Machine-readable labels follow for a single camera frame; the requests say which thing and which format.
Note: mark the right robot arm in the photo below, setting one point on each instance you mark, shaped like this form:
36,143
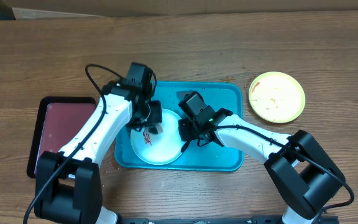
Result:
303,173

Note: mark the teal plastic tray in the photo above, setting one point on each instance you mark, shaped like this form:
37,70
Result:
207,158

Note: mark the cardboard panel at back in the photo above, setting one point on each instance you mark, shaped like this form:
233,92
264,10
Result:
175,7

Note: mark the black tray with red liner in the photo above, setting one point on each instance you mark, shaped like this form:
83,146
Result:
59,119

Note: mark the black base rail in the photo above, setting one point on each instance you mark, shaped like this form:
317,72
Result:
271,219

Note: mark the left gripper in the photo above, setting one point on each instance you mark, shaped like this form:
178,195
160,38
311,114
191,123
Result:
156,116

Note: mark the light blue rimmed plate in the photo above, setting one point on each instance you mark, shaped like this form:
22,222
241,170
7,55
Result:
159,149

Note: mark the yellow-green rimmed plate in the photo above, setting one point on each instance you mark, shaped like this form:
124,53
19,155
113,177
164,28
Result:
276,97

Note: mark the green scouring sponge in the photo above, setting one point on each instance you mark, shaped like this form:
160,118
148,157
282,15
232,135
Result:
156,129

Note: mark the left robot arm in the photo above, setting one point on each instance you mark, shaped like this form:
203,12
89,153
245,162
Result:
68,184

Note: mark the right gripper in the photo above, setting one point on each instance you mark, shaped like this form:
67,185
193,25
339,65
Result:
188,135

